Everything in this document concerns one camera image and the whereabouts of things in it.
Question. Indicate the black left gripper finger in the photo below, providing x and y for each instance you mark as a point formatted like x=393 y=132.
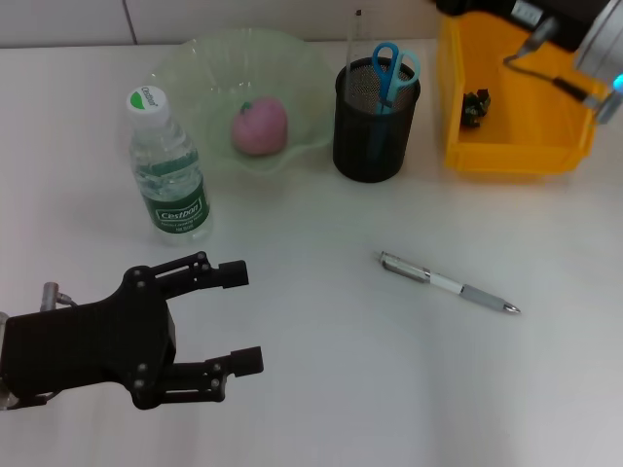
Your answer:
x=248 y=361
x=233 y=275

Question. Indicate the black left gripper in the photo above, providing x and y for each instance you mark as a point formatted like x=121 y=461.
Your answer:
x=87 y=345

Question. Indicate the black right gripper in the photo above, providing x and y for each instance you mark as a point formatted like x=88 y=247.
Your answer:
x=487 y=6

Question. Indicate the blue scissors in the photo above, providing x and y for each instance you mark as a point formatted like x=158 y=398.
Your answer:
x=388 y=78

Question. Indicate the clear green-label water bottle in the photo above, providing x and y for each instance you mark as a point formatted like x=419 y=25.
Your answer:
x=170 y=160

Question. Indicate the transparent plastic ruler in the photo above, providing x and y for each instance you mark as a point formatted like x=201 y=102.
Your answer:
x=355 y=41

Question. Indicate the pink toy peach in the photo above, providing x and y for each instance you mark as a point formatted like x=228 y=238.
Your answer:
x=258 y=126

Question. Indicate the silver ballpoint pen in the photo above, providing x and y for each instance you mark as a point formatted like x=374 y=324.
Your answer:
x=448 y=283

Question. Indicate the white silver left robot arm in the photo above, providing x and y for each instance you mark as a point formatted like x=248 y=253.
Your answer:
x=6 y=400

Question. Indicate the black mesh pen holder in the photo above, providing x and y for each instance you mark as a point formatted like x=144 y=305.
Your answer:
x=355 y=155

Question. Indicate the green glass fruit plate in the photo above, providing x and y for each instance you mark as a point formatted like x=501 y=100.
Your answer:
x=204 y=73

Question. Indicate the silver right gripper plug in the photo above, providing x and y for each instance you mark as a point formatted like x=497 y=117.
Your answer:
x=538 y=35

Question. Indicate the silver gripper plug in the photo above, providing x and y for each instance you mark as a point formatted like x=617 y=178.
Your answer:
x=538 y=35
x=51 y=294

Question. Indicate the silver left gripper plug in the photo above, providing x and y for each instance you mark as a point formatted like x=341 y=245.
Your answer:
x=51 y=294

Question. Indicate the yellow plastic bin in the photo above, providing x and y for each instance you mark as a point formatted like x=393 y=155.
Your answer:
x=516 y=151

